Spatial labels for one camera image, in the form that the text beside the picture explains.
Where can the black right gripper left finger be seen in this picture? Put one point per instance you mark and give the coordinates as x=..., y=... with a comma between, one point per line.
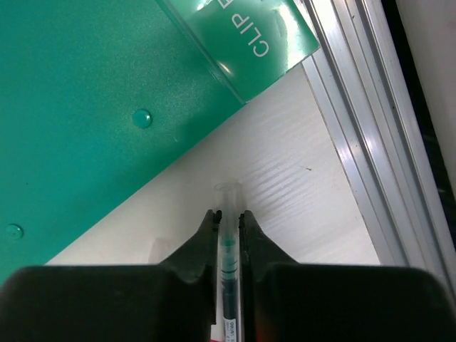
x=174, y=300

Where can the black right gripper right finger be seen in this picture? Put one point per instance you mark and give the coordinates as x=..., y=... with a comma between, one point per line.
x=284, y=300

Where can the green clip folder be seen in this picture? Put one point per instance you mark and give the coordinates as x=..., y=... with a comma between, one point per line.
x=99, y=97

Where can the aluminium table frame rail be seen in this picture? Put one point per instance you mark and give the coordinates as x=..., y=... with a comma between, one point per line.
x=362, y=94

